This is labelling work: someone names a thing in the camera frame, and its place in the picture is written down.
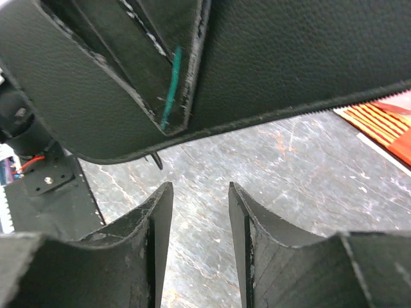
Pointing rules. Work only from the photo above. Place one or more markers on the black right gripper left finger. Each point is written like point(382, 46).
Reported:
point(120, 265)

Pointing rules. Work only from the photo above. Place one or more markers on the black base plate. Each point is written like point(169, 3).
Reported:
point(50, 194)

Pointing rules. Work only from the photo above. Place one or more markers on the light blue cable duct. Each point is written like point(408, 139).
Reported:
point(5, 215)

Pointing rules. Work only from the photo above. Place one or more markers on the black zip tool case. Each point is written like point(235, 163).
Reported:
point(268, 60)

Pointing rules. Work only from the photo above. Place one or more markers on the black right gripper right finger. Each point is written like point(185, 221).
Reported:
point(281, 265)

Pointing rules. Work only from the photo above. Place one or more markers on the colourful patchwork placemat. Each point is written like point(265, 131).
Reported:
point(385, 123)

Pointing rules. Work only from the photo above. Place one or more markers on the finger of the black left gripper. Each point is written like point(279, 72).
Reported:
point(152, 49)

